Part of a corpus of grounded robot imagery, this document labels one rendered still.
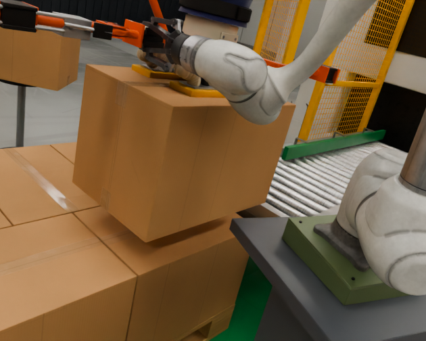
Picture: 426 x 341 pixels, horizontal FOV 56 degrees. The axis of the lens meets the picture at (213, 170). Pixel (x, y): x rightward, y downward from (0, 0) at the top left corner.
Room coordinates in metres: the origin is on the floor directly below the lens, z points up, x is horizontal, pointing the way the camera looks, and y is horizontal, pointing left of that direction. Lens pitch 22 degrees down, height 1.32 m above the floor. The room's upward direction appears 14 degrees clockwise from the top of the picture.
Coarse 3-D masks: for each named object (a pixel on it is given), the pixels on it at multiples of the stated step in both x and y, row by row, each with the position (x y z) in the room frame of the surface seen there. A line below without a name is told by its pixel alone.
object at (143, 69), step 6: (132, 66) 1.28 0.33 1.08; (138, 66) 1.27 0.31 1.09; (144, 66) 1.28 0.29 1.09; (138, 72) 1.26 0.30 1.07; (144, 72) 1.24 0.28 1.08; (150, 72) 1.23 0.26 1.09; (156, 72) 1.24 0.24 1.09; (162, 72) 1.27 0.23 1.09; (168, 72) 1.29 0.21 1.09; (162, 78) 1.27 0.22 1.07; (168, 78) 1.28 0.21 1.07; (174, 78) 1.30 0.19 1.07; (180, 78) 1.32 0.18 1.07
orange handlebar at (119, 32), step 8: (40, 16) 0.88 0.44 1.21; (48, 16) 0.90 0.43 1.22; (40, 24) 0.88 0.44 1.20; (48, 24) 0.89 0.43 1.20; (56, 24) 0.91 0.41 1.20; (112, 24) 1.03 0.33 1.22; (120, 32) 1.04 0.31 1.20; (128, 32) 1.06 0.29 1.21; (136, 32) 1.08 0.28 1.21; (272, 64) 1.20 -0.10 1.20; (280, 64) 1.20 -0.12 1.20
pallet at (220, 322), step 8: (224, 312) 1.38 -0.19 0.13; (232, 312) 1.42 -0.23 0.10; (208, 320) 1.29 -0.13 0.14; (216, 320) 1.34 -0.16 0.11; (224, 320) 1.39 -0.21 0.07; (200, 328) 1.35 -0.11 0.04; (208, 328) 1.32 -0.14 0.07; (216, 328) 1.36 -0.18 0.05; (224, 328) 1.41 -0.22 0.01; (184, 336) 1.19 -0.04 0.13; (192, 336) 1.31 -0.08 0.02; (200, 336) 1.32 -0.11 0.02; (208, 336) 1.32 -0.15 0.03
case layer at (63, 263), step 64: (0, 192) 1.23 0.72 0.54; (64, 192) 1.34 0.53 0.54; (0, 256) 0.90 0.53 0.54; (64, 256) 0.97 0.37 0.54; (128, 256) 1.04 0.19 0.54; (192, 256) 1.14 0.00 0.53; (0, 320) 0.69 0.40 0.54; (64, 320) 0.79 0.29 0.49; (128, 320) 0.96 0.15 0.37; (192, 320) 1.21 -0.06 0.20
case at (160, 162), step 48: (96, 96) 1.15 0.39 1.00; (144, 96) 1.02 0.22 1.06; (96, 144) 1.12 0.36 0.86; (144, 144) 1.00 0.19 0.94; (192, 144) 1.03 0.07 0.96; (240, 144) 1.20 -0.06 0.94; (96, 192) 1.10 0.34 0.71; (144, 192) 0.97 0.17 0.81; (192, 192) 1.06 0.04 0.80; (240, 192) 1.26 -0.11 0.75; (144, 240) 0.95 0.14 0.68
